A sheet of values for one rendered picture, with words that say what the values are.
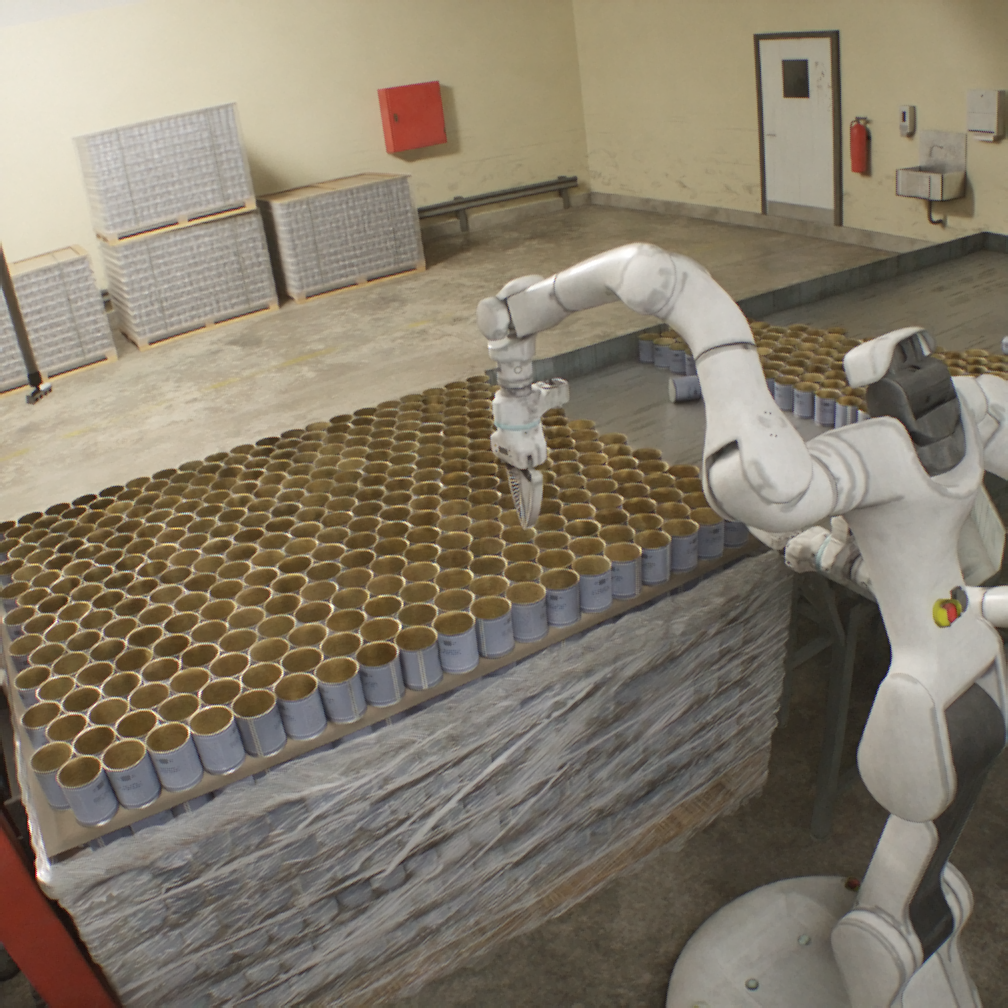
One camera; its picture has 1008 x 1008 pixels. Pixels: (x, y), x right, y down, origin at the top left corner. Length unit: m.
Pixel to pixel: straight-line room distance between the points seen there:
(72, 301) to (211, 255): 1.37
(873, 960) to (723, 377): 1.00
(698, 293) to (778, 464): 0.24
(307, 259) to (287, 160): 1.95
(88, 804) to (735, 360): 1.04
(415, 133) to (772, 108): 4.10
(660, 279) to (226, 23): 9.70
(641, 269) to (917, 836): 0.90
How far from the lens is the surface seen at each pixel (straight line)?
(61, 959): 2.05
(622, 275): 1.19
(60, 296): 8.60
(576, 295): 1.28
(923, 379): 1.17
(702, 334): 1.10
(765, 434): 1.03
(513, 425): 1.47
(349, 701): 1.40
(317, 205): 9.14
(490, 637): 1.49
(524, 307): 1.36
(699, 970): 2.00
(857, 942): 1.62
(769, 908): 2.12
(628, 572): 1.61
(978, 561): 1.89
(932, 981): 1.83
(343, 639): 1.50
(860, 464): 1.13
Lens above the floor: 2.03
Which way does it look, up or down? 28 degrees down
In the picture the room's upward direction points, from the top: 8 degrees counter-clockwise
